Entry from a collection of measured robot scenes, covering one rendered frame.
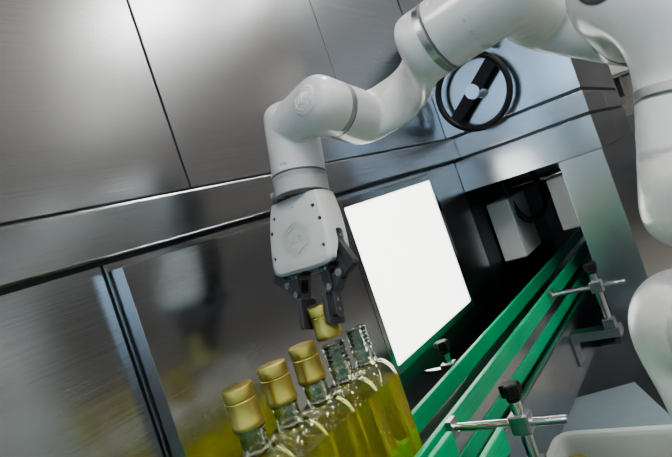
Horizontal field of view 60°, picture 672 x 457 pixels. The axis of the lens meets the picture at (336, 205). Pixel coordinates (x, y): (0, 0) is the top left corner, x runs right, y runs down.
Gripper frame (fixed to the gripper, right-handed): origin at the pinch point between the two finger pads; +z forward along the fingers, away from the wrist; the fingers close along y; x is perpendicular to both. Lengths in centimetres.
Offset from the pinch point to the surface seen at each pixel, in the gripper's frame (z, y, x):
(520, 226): -22, -8, 111
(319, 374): 7.6, 1.7, -4.3
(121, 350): 1.1, -14.9, -19.1
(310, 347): 4.4, 1.7, -5.1
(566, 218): -20, 6, 106
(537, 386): 18, 6, 54
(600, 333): 11, 13, 82
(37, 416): 6.7, -14.9, -28.9
